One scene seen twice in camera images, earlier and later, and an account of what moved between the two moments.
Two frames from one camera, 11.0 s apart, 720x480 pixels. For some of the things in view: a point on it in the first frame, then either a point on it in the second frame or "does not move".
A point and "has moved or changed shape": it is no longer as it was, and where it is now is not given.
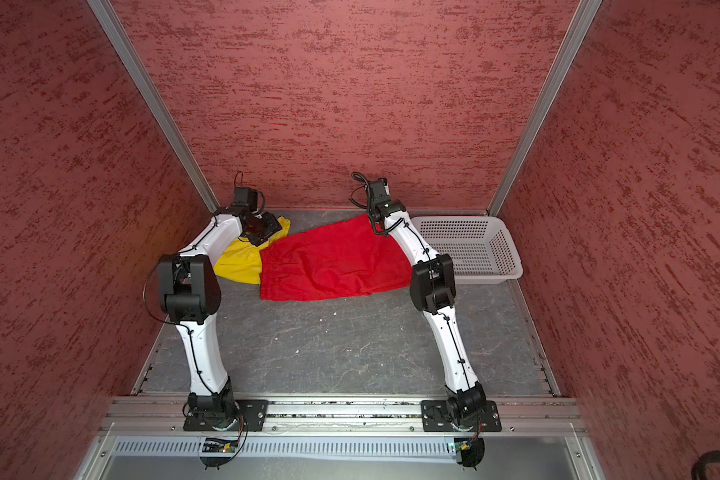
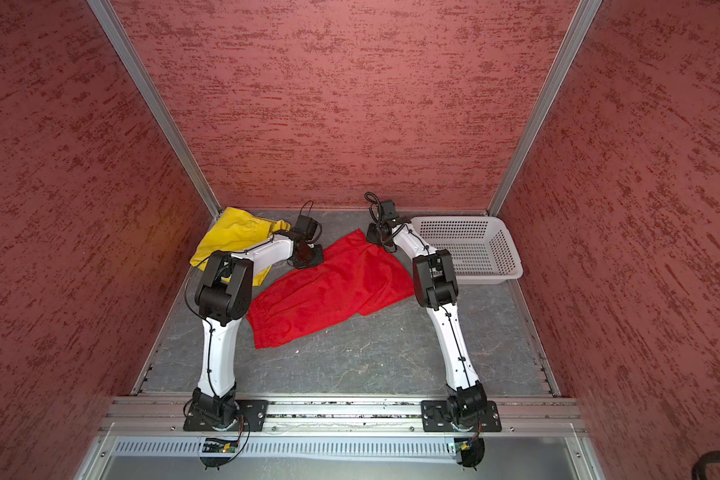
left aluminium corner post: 141,82 does not move
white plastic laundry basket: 480,246 does not move
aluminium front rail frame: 534,417 does not move
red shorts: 352,259 has moved or changed shape
